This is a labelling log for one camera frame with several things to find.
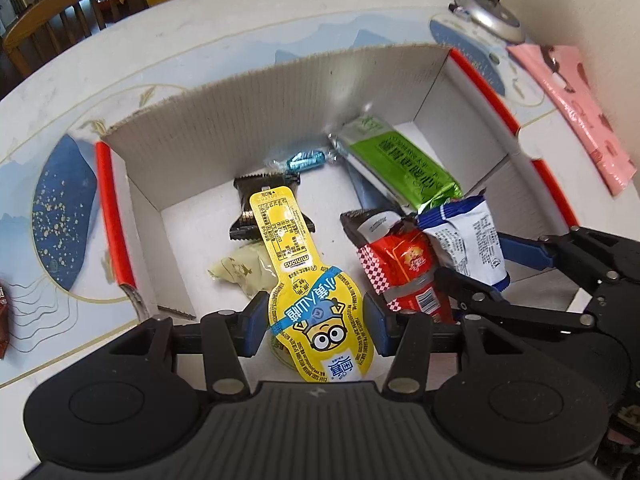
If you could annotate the brown foil snack packet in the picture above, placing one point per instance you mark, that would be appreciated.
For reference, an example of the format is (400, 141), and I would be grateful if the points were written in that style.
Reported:
(3, 320)

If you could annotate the landscape print table mat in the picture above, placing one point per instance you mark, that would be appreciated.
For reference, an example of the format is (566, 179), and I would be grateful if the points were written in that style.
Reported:
(65, 185)

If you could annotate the cream leaf-print snack packet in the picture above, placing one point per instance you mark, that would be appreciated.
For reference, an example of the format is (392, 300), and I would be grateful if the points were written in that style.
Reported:
(240, 265)

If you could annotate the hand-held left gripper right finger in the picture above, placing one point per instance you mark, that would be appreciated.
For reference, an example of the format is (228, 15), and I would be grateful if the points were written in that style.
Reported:
(375, 325)

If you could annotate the black snack packet white label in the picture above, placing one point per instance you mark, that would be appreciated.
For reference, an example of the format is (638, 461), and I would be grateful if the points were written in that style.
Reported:
(372, 222)

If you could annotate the pink printed packet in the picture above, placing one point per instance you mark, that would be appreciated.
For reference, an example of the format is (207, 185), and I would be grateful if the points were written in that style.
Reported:
(575, 105)

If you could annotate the green snack packet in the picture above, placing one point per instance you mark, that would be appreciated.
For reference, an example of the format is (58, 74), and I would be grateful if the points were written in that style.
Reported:
(400, 165)

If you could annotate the yellow cartoon snack pouch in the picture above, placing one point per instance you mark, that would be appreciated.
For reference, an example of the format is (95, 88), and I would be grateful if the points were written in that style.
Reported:
(300, 305)

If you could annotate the red cardboard box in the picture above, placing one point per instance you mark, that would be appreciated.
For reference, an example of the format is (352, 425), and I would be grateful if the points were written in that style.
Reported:
(200, 220)

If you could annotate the blue and white snack packet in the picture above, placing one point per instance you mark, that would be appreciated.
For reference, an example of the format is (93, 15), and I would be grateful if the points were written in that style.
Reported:
(465, 230)

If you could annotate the teal candy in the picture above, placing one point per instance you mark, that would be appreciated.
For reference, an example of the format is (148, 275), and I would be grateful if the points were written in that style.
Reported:
(306, 160)

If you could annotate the red checkered snack packet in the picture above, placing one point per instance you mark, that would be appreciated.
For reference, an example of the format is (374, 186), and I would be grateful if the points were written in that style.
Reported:
(405, 265)

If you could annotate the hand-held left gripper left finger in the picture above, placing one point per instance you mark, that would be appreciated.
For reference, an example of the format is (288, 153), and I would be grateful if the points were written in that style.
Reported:
(257, 317)

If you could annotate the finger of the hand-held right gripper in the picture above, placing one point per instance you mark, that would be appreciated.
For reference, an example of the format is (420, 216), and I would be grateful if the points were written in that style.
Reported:
(525, 252)
(480, 300)

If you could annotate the dark brown snack packet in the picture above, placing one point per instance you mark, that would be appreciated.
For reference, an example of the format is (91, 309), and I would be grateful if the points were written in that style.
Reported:
(245, 195)

